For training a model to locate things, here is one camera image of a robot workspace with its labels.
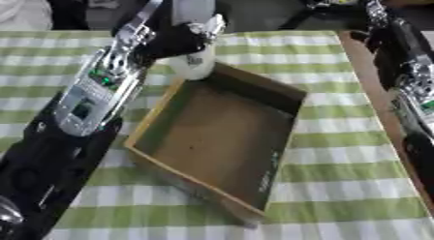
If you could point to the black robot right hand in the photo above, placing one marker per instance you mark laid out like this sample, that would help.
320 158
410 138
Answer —
395 50

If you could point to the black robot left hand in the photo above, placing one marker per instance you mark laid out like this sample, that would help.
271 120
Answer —
169 40

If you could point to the white plastic bottle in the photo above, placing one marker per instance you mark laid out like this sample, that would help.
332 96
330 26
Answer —
193 67

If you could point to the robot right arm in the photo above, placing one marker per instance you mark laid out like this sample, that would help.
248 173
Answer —
421 121

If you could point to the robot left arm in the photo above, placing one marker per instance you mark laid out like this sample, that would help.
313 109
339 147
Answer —
90 98

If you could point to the open tan cardboard box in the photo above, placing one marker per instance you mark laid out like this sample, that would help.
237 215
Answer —
226 137

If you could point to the black tripod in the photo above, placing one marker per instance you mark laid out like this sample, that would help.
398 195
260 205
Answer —
316 8

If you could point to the person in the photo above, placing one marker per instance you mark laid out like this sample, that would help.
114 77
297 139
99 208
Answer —
22 10

